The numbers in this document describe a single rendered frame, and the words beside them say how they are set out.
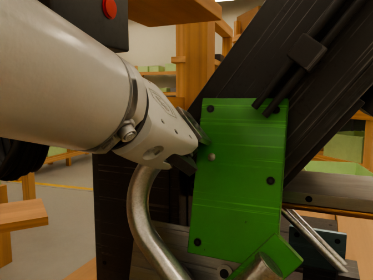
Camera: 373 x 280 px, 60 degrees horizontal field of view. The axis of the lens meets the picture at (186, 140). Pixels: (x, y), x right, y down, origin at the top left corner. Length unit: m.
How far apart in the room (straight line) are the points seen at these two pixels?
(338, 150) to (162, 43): 7.81
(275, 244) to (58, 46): 0.32
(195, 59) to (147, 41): 9.22
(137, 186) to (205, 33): 0.90
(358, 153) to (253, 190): 2.70
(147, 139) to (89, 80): 0.09
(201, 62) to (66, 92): 1.07
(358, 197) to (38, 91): 0.46
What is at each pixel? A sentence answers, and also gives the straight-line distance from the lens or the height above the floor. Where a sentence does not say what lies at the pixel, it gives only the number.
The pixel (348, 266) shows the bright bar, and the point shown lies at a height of 1.01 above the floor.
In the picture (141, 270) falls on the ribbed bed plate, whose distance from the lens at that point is 0.50.
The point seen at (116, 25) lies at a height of 1.39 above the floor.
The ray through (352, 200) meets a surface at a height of 1.13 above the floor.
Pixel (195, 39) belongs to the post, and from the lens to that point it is 1.27.
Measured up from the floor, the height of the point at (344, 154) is 0.78.
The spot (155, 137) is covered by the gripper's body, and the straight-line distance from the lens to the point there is 0.28.
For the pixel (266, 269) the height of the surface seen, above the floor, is 1.09.
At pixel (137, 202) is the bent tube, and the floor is 1.14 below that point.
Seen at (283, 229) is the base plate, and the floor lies 0.90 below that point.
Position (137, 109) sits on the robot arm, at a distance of 0.25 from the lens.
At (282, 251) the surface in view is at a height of 1.09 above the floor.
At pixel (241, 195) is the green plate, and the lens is 0.42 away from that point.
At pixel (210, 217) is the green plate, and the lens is 0.43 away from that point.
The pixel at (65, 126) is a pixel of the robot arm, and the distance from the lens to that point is 0.21.
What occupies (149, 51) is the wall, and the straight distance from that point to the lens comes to 10.40.
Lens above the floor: 1.27
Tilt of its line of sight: 7 degrees down
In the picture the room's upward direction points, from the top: straight up
